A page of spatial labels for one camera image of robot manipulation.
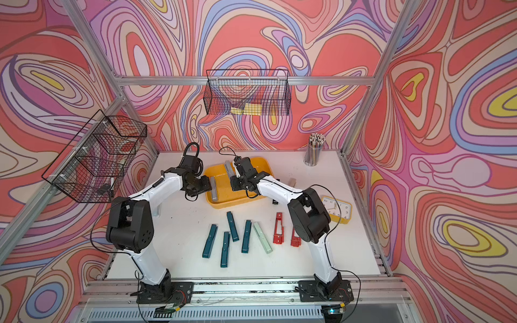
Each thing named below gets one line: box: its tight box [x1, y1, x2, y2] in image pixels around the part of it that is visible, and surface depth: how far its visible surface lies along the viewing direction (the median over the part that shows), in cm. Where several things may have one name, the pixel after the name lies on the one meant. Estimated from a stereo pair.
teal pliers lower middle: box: [220, 231, 231, 268], surface depth 82 cm
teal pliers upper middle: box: [226, 211, 239, 243], surface depth 90 cm
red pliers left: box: [273, 211, 285, 245], surface depth 90 cm
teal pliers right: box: [241, 220, 253, 254], surface depth 86 cm
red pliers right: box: [290, 230, 303, 247], surface depth 88 cm
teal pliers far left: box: [201, 224, 219, 259], surface depth 85 cm
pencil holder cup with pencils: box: [303, 132, 326, 167], surface depth 106 cm
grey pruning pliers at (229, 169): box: [224, 160, 236, 179], surface depth 98 cm
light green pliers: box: [252, 222, 273, 254], surface depth 86 cm
